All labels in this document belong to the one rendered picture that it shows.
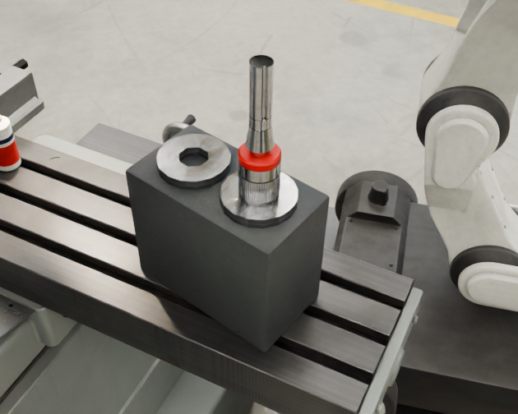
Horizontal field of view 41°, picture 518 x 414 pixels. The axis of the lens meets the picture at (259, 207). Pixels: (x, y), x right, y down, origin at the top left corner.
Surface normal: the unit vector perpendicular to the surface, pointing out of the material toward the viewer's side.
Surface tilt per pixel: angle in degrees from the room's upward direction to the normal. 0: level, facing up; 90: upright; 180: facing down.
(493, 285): 90
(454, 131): 90
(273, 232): 0
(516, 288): 90
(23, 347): 90
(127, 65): 0
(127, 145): 0
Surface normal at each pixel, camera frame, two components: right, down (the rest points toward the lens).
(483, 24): -0.26, 0.91
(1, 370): 0.90, 0.32
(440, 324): 0.01, -0.72
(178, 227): -0.62, 0.55
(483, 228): -0.23, 0.68
